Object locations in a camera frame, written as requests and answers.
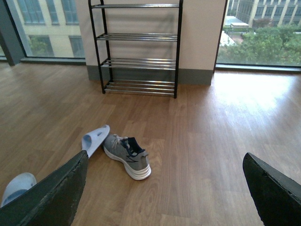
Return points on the grey sneaker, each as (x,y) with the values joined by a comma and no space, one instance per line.
(127,151)

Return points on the light blue slipper near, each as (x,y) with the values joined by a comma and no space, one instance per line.
(18,186)

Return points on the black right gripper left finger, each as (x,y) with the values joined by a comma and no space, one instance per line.
(53,201)

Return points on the light blue slipper far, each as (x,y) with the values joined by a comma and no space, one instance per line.
(92,140)

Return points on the light blue slipper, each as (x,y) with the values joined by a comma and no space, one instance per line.
(92,140)
(18,186)

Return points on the black metal shoe rack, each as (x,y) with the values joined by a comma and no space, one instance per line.
(106,63)

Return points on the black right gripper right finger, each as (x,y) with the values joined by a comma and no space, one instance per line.
(276,196)

